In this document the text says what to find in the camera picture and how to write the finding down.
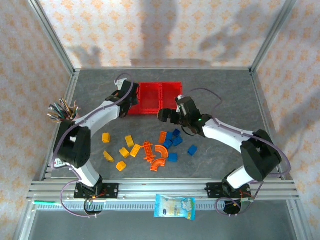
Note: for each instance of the orange lego brick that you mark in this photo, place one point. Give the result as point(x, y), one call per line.
point(162, 137)

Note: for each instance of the orange lattice lego piece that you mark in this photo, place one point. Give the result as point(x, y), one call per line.
point(149, 151)

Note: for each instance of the yellow lego brick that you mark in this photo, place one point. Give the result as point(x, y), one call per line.
point(124, 152)
point(108, 156)
point(105, 137)
point(121, 166)
point(129, 141)

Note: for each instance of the yellow studded lego plate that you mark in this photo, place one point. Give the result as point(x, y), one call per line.
point(135, 150)

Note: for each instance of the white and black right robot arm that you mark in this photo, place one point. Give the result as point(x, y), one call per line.
point(225, 135)

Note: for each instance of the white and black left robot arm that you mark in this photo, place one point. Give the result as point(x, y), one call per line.
point(100, 113)

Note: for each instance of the red three-compartment container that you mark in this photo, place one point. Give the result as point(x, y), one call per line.
point(150, 97)

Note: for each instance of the coloured pencil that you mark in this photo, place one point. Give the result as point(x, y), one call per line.
point(57, 112)
point(65, 108)
point(74, 108)
point(56, 117)

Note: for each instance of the blue snack bag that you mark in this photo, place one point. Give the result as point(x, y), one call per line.
point(175, 207)

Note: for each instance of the green plastic stick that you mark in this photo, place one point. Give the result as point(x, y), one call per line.
point(47, 203)

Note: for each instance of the aluminium back frame rail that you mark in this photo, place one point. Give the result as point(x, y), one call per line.
point(162, 68)

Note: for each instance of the aluminium side frame rail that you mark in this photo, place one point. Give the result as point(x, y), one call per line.
point(72, 87)
point(261, 100)

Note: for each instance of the aluminium front frame rail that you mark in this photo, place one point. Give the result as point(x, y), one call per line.
point(162, 187)

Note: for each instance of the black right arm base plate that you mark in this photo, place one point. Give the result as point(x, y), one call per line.
point(214, 190)

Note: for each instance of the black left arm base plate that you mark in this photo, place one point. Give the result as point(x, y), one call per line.
point(110, 190)

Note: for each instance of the aluminium upright frame post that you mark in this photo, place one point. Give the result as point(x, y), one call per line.
point(272, 37)
point(53, 37)

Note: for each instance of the aluminium lower frame leg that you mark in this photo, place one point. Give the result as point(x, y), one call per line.
point(302, 230)
point(23, 227)

